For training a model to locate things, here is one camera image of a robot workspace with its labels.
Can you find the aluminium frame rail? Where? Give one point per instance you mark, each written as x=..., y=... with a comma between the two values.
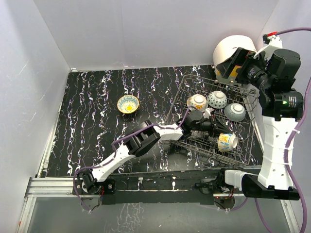
x=161, y=188

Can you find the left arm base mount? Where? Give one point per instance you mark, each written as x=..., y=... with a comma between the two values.
x=99, y=188

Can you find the blue wave pattern bowl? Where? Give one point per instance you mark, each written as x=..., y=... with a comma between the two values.
x=217, y=100

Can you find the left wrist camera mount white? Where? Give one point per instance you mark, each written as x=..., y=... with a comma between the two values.
x=207, y=113

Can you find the red rim grey pattern bowl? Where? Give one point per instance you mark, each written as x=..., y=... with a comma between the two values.
x=235, y=112

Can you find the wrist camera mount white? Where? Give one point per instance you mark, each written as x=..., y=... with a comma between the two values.
x=272, y=42
x=207, y=113

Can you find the orange blue floral bowl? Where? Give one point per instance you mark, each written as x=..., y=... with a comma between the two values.
x=227, y=142

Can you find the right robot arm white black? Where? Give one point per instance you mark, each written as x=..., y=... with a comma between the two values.
x=282, y=108

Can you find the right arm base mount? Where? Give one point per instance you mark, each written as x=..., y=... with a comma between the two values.
x=223, y=194

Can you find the grey wire dish rack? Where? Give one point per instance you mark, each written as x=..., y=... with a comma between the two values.
x=202, y=132

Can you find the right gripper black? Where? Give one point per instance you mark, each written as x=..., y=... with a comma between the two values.
x=238, y=58

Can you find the orange flower leaf bowl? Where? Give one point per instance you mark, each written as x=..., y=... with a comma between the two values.
x=197, y=101

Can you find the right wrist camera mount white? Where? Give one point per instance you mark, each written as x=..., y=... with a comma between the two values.
x=272, y=42

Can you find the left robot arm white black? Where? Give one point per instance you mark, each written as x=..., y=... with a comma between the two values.
x=141, y=140

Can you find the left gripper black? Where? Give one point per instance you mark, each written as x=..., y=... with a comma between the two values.
x=218, y=128

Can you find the yellow sun pattern bowl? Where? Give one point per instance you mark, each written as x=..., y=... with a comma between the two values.
x=128, y=104

